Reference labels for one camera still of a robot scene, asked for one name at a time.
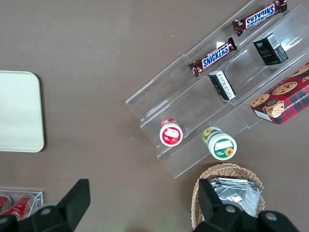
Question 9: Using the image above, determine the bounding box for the clear acrylic bottle rack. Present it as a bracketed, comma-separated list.
[0, 186, 44, 221]

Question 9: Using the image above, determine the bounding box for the red lid yogurt cup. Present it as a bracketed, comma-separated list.
[159, 117, 183, 147]

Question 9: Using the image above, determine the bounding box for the clear acrylic step display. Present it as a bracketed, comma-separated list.
[125, 0, 309, 179]

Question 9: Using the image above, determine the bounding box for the Snickers chocolate bar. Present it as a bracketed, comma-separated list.
[232, 0, 288, 37]
[188, 37, 238, 78]

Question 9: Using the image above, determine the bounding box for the red cola bottle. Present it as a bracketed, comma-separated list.
[1, 195, 35, 222]
[0, 195, 12, 214]

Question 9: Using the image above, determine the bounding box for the red plaid cookie box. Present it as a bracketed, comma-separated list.
[250, 62, 309, 125]

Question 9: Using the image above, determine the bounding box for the light wicker basket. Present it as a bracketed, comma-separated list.
[191, 163, 267, 231]

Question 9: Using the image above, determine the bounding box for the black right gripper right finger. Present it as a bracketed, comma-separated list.
[197, 178, 242, 223]

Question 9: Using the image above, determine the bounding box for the small black box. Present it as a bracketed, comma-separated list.
[208, 70, 237, 101]
[253, 32, 289, 66]

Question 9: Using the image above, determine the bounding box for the beige plastic tray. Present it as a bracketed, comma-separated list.
[0, 71, 45, 153]

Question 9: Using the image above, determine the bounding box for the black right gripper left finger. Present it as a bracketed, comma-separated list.
[56, 178, 91, 232]

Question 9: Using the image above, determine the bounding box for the stack of foil trays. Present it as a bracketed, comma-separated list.
[209, 177, 263, 218]

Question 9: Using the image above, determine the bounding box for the green lid yogurt cup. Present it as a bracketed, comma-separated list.
[202, 127, 237, 161]

